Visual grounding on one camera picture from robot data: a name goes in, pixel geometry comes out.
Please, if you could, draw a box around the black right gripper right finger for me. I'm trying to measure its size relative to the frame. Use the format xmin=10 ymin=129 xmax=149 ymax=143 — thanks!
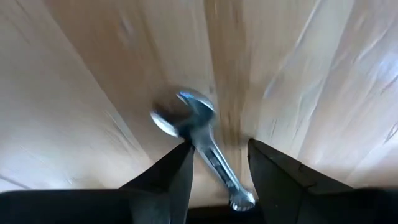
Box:
xmin=248 ymin=138 xmax=398 ymax=224

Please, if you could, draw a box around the silver wrench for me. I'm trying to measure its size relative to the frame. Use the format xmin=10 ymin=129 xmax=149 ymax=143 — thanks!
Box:
xmin=150 ymin=88 xmax=256 ymax=212

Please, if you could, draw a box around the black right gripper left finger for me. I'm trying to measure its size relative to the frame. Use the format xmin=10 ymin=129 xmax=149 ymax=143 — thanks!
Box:
xmin=0 ymin=141 xmax=196 ymax=224

